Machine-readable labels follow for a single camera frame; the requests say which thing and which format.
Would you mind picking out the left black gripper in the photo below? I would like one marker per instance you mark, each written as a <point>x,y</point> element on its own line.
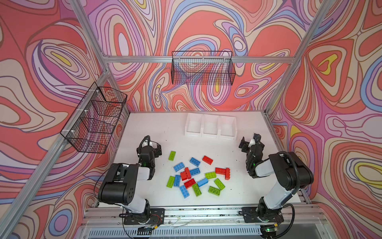
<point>155,151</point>

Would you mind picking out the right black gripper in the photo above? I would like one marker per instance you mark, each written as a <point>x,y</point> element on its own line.
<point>246,145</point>

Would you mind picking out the green lego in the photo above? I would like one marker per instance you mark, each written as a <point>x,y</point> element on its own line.
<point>196,190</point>
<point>172,156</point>
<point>171,182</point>
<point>210,175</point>
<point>214,191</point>

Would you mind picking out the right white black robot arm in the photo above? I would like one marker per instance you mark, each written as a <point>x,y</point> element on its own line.
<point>291,174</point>

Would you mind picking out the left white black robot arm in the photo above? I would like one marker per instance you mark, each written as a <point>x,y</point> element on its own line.
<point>119,184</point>

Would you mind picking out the right white plastic bin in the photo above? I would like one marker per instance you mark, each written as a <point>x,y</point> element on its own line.
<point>227,128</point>

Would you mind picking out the white plastic bin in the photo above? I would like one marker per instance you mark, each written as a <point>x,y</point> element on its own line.
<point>227,128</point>
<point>210,126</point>
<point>193,126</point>

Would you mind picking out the middle white plastic bin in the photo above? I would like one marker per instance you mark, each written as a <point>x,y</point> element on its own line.
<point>210,126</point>

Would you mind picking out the green lego right diagonal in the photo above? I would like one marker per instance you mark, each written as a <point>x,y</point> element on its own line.
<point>219,184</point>

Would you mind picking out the left white plastic bin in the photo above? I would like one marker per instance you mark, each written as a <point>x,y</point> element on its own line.
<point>193,126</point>

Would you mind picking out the left black wire basket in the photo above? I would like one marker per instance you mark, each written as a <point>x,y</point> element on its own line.
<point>91,125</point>

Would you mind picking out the black wire basket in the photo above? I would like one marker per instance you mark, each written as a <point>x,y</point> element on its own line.
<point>91,125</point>
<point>202,68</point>

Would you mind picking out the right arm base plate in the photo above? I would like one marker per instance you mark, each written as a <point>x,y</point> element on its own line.
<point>262,215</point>

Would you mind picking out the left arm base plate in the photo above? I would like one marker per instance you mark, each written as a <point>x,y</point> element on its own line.
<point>153,217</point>

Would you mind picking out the aluminium front rail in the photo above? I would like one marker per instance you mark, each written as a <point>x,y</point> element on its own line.
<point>201,216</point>

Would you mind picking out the back black wire basket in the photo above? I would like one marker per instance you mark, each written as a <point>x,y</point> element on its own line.
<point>202,68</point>

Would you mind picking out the white vented cable duct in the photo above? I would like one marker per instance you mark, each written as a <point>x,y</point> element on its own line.
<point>175,232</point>

